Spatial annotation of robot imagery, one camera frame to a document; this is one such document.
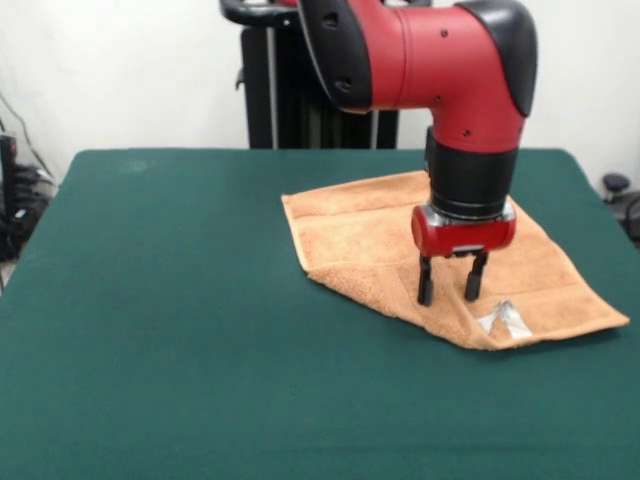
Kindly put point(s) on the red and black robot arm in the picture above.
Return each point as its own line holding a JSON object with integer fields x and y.
{"x": 440, "y": 75}

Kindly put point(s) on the dark green table cloth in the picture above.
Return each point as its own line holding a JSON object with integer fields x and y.
{"x": 150, "y": 350}

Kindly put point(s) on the black box with red light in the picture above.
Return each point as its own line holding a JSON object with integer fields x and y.
{"x": 7, "y": 175}

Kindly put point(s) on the orange terry towel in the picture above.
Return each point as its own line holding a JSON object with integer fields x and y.
{"x": 350, "y": 235}

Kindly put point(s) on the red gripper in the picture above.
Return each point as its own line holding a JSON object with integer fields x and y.
{"x": 465, "y": 237}

